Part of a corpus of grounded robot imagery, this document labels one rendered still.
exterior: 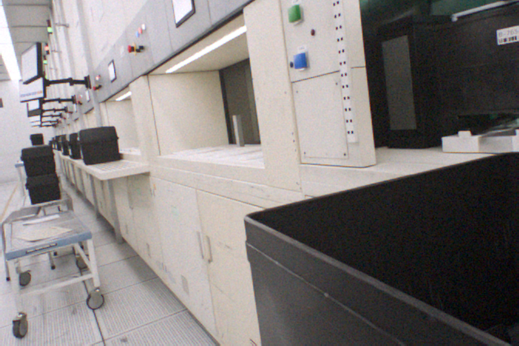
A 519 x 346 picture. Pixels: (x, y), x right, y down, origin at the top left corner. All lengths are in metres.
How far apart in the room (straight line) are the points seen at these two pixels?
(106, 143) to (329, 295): 2.92
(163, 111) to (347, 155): 1.51
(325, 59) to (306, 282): 0.67
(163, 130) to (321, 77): 1.45
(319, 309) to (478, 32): 0.70
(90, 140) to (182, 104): 1.02
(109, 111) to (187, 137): 1.53
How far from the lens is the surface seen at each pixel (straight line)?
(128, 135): 3.67
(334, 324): 0.19
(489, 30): 0.83
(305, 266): 0.20
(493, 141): 0.84
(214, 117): 2.28
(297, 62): 0.88
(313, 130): 0.88
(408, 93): 1.00
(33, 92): 5.23
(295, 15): 0.89
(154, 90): 2.19
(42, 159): 4.13
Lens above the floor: 1.00
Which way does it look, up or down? 5 degrees down
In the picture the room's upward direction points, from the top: 8 degrees counter-clockwise
